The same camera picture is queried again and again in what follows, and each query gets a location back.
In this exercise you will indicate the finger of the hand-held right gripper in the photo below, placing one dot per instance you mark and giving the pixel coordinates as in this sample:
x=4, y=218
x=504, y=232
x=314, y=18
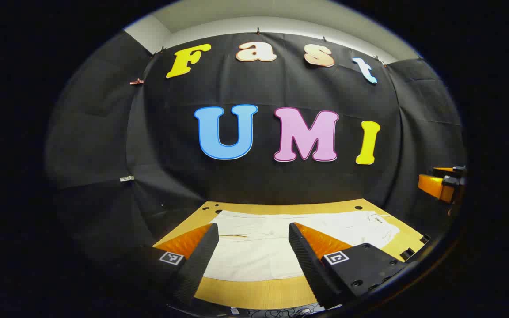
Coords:
x=443, y=170
x=433, y=186

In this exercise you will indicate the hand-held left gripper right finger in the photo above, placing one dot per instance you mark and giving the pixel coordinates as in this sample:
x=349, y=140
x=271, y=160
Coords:
x=307, y=260

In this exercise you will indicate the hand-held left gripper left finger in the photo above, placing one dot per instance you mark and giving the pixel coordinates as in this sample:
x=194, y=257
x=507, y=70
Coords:
x=201, y=260

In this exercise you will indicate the white jeans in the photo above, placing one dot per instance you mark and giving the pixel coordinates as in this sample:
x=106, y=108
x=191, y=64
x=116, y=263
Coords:
x=254, y=256

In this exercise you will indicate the black table edge clamp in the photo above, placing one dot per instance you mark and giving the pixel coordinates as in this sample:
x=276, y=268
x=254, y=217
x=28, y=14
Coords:
x=425, y=239
x=407, y=254

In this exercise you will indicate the black backdrop cloth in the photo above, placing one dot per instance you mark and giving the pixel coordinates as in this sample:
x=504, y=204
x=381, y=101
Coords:
x=259, y=185

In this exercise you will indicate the silver cloth clip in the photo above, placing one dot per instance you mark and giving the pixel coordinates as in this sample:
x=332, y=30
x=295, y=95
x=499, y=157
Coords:
x=127, y=178

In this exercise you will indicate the copper cloth clip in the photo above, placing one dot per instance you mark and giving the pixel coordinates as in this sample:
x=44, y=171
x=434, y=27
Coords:
x=136, y=81

